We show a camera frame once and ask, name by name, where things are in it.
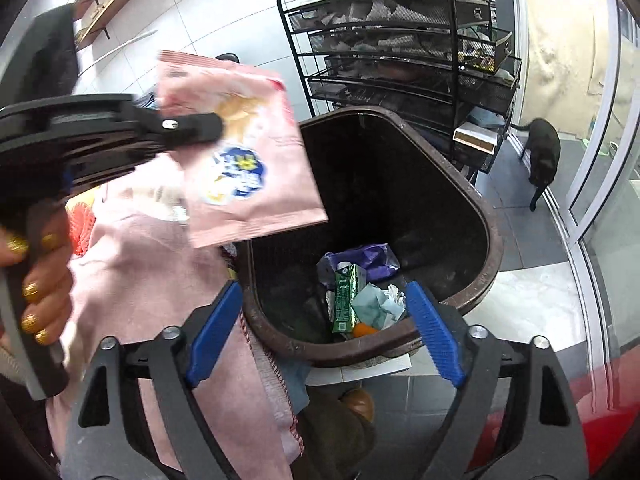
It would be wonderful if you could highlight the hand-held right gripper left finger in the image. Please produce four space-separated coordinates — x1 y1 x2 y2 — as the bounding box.
59 280 244 480

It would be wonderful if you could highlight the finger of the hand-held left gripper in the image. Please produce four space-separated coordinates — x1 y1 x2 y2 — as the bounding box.
134 109 224 153

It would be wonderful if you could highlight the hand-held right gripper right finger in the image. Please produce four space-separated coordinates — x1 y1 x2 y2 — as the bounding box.
404 281 587 480

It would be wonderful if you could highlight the teal tissue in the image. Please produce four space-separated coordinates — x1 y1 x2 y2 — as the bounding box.
350 282 408 329

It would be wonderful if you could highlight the pink snack packet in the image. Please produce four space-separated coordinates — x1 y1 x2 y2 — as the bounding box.
155 50 329 249

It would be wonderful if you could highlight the green milk carton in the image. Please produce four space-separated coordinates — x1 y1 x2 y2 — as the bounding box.
331 264 369 335

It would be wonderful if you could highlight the purple plastic bag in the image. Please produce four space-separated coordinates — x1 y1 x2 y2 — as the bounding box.
317 243 401 283

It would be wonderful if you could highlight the brown trash bin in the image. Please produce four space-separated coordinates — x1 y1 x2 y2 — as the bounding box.
235 105 505 368

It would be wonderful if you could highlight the person's left hand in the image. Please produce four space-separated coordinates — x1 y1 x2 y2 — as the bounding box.
0 227 74 347

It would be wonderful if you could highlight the red foam fruit net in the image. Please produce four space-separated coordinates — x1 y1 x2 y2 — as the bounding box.
66 195 109 257

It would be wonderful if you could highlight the pink polka dot blanket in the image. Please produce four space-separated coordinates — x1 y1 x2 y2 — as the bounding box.
45 160 307 480

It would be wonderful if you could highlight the brown shoe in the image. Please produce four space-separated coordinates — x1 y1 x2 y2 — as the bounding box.
340 388 377 424

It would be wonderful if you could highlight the person's olive trouser leg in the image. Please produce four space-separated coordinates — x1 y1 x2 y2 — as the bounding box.
295 400 377 480

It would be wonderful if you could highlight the red glossy object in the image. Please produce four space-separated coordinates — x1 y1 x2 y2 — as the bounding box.
470 360 640 480

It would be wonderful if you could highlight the flat white box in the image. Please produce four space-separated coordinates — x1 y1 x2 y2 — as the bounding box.
452 121 511 157

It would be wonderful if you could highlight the black metal trolley cart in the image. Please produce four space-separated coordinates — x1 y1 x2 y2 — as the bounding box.
276 0 523 176

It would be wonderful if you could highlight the black cat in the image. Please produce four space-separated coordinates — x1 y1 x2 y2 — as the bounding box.
510 117 562 212

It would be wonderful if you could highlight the glass sliding door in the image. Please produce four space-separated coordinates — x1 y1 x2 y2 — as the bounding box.
507 0 640 361

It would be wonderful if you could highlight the wooden wall shelf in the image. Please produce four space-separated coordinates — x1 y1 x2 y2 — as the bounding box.
75 0 181 51

